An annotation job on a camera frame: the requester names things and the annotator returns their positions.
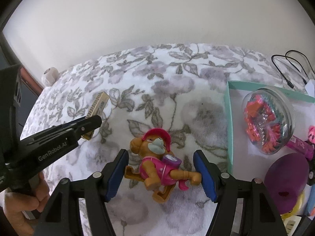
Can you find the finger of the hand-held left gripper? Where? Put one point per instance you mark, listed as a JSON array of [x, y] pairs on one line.
[[73, 123], [83, 129]]

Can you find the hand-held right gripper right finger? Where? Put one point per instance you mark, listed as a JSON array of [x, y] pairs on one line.
[[205, 177]]

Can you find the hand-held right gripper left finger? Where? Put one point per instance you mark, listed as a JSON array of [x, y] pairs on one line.
[[118, 174]]

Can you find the gold harmonica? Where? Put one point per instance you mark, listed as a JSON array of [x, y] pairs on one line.
[[98, 103]]

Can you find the brown dog figure pink outfit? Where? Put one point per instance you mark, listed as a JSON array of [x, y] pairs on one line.
[[152, 169]]

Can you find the teal cardboard tray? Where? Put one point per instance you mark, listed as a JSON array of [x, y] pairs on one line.
[[236, 140]]

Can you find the purple and yellow toy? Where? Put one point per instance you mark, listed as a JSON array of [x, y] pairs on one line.
[[285, 177]]

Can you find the clear round bead container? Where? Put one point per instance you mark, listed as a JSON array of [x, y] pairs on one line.
[[265, 120]]

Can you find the person's left hand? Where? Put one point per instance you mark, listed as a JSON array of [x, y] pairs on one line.
[[17, 209]]

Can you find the small white ball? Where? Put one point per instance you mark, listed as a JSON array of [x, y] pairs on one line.
[[50, 76]]

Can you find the dark furniture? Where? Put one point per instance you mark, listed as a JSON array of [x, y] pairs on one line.
[[32, 81]]

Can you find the floral blanket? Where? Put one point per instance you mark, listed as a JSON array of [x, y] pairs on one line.
[[196, 108]]

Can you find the white power strip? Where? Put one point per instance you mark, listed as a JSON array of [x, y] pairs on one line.
[[311, 87]]

